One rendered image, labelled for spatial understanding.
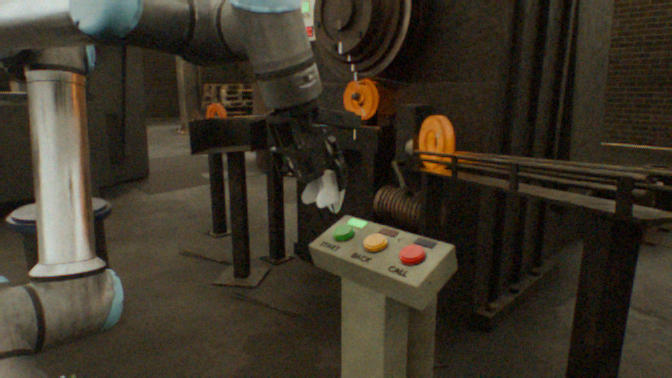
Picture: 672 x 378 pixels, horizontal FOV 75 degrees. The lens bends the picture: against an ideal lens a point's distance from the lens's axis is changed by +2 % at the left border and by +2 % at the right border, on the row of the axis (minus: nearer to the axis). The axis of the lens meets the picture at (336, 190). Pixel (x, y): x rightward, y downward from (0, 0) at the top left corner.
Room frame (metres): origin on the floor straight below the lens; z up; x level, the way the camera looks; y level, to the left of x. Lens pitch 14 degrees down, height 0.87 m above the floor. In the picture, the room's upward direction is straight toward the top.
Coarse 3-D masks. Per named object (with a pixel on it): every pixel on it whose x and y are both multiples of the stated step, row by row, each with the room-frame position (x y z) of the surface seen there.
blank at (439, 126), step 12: (432, 120) 1.24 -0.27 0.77; (444, 120) 1.21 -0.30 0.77; (420, 132) 1.30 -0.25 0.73; (432, 132) 1.25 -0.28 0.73; (444, 132) 1.18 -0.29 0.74; (420, 144) 1.30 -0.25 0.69; (432, 144) 1.27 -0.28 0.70; (444, 144) 1.17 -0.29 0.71; (420, 156) 1.29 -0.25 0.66; (432, 168) 1.22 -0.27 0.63
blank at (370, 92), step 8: (368, 80) 1.68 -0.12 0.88; (352, 88) 1.70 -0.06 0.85; (360, 88) 1.68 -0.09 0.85; (368, 88) 1.65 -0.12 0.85; (376, 88) 1.66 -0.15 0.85; (344, 96) 1.73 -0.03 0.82; (368, 96) 1.65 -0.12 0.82; (376, 96) 1.64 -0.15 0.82; (344, 104) 1.73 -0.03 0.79; (352, 104) 1.71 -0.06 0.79; (368, 104) 1.65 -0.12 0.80; (376, 104) 1.65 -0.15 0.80; (360, 112) 1.68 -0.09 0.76; (368, 112) 1.65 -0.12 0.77
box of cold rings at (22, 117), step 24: (0, 120) 2.78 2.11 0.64; (24, 120) 2.88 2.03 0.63; (96, 120) 3.21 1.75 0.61; (0, 144) 2.77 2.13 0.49; (24, 144) 2.86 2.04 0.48; (96, 144) 3.19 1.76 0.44; (0, 168) 2.75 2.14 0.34; (24, 168) 2.84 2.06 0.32; (96, 168) 3.18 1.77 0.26; (0, 192) 2.73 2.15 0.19; (24, 192) 2.83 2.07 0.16; (96, 192) 3.17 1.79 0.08
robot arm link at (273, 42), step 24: (240, 0) 0.60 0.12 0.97; (264, 0) 0.60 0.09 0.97; (288, 0) 0.61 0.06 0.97; (240, 24) 0.62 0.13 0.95; (264, 24) 0.60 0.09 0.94; (288, 24) 0.61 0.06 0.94; (240, 48) 0.64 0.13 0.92; (264, 48) 0.61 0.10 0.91; (288, 48) 0.61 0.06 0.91; (264, 72) 0.62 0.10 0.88; (288, 72) 0.62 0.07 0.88
